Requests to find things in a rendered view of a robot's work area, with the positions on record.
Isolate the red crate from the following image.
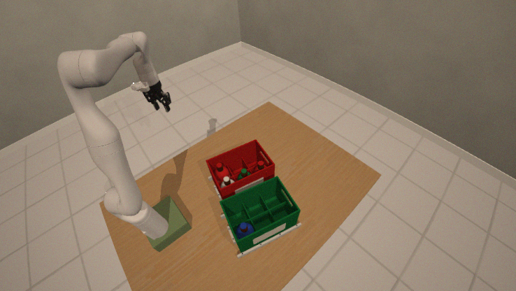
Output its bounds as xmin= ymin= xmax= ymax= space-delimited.
xmin=209 ymin=139 xmax=275 ymax=200

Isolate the blue bottle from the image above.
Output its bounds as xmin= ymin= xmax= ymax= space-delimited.
xmin=236 ymin=222 xmax=254 ymax=239

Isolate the green crate with dividers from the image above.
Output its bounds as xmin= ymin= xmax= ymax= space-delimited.
xmin=222 ymin=176 xmax=301 ymax=252

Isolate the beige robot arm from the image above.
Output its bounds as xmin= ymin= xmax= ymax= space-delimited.
xmin=57 ymin=31 xmax=169 ymax=240

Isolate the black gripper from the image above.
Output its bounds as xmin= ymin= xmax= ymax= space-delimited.
xmin=143 ymin=80 xmax=171 ymax=113

